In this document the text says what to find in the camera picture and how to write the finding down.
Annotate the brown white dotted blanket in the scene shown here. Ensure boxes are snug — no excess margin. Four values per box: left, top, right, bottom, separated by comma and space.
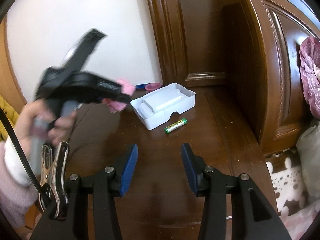
266, 148, 309, 217

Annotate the pink tissue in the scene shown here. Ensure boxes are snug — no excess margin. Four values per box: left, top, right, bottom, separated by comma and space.
101, 79, 136, 113

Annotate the green AA battery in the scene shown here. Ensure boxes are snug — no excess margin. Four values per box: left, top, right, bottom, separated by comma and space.
164, 118, 188, 134

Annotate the grey pillow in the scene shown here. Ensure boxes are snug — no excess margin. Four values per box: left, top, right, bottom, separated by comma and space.
296, 119, 319, 201

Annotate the white plastic tray box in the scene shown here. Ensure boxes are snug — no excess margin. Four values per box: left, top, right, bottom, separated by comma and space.
130, 83, 196, 130

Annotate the person's left hand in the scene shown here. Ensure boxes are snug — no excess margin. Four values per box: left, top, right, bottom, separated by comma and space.
14, 100, 76, 155

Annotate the yellow cloth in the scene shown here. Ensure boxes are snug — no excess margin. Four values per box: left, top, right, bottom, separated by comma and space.
0, 94, 20, 140

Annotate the purple quilted garment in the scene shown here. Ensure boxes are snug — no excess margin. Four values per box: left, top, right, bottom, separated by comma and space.
299, 36, 319, 120

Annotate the dark wooden headboard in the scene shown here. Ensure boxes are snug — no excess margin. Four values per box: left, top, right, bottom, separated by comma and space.
148, 0, 319, 154

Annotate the pink sleeve forearm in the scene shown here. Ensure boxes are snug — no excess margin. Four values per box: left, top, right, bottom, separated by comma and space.
1, 139, 38, 228

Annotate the metal spring clamp right wrist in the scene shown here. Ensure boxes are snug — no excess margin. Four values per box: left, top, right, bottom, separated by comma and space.
40, 141, 69, 220

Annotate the dark wooden nightstand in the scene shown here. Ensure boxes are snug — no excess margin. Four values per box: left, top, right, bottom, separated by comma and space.
66, 86, 276, 239

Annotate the pink bottle cap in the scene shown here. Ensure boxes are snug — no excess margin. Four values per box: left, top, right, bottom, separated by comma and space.
145, 82, 161, 93

